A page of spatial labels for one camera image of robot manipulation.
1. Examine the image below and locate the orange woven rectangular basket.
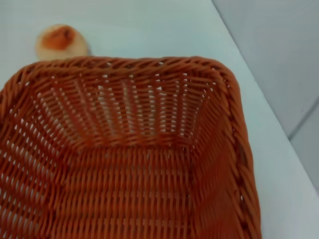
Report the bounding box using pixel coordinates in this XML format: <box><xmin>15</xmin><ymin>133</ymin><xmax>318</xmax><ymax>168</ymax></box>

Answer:
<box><xmin>0</xmin><ymin>56</ymin><xmax>263</xmax><ymax>239</ymax></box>

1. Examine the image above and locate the round bread with orange topping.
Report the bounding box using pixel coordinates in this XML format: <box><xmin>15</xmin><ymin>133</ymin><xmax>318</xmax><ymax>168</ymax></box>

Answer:
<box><xmin>34</xmin><ymin>23</ymin><xmax>92</xmax><ymax>61</ymax></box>

